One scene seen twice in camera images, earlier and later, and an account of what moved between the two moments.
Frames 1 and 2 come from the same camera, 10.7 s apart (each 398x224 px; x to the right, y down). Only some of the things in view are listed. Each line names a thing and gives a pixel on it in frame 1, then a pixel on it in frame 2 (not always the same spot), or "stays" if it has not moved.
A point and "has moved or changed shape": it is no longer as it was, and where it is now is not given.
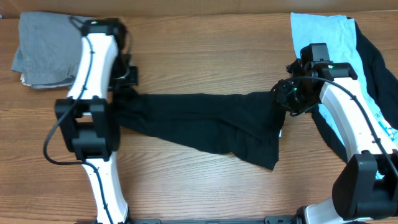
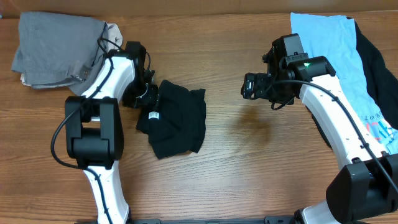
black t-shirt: x=247 y=125 has moved or changed shape
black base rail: x=269 y=219 stays
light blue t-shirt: x=339 y=33 stays
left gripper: x=132 y=79 -> x=152 y=99
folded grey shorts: x=50 y=48 stays
